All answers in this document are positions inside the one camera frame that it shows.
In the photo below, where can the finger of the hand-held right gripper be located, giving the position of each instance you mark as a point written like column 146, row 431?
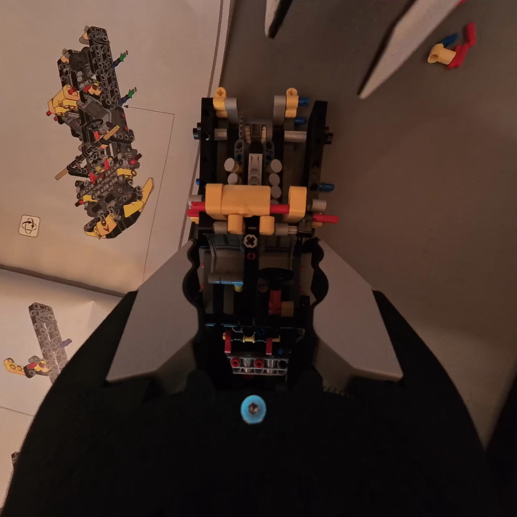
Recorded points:
column 404, row 40
column 271, row 16

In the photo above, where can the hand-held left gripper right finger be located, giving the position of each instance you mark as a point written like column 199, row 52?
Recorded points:
column 355, row 331

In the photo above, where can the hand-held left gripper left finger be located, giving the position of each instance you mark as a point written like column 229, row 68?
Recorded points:
column 153, row 331

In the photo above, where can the partly built lego car chassis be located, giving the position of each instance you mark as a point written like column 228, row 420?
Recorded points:
column 242, row 202

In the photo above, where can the open instruction booklet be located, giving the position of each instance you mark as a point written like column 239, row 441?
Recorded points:
column 40, row 161

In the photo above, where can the scattered lego pins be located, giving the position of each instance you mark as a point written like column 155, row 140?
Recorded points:
column 440, row 54

